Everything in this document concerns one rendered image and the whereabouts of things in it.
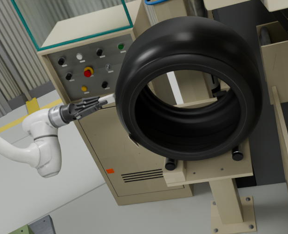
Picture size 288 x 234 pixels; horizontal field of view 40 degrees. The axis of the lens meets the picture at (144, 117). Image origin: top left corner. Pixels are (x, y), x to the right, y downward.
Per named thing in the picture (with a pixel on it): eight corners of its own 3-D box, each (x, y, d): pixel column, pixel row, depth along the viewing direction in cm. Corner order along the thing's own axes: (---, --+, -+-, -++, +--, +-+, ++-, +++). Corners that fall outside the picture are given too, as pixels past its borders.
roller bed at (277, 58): (265, 81, 194) (256, 25, 177) (297, 74, 190) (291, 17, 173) (270, 105, 179) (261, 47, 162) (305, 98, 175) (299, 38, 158)
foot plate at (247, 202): (210, 201, 263) (210, 199, 262) (252, 196, 255) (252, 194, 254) (211, 236, 242) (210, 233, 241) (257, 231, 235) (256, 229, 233)
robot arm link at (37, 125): (60, 108, 177) (65, 136, 174) (32, 118, 183) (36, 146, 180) (45, 104, 167) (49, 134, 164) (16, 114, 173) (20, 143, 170)
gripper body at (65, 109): (58, 113, 164) (77, 107, 161) (63, 101, 170) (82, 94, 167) (68, 126, 168) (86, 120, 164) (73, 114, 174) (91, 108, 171)
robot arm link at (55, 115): (52, 103, 172) (63, 99, 170) (63, 119, 177) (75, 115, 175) (45, 116, 165) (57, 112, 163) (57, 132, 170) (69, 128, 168)
